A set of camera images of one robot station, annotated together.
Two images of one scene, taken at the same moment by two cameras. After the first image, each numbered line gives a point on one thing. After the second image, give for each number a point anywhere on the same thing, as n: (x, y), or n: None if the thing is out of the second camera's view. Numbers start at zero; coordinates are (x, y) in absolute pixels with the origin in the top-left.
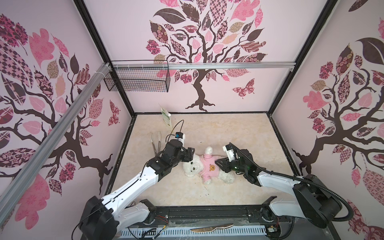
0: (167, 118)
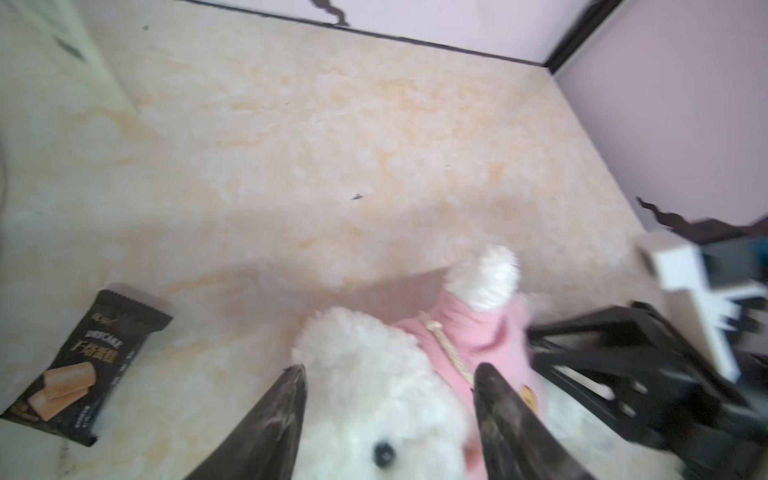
0: (63, 26)
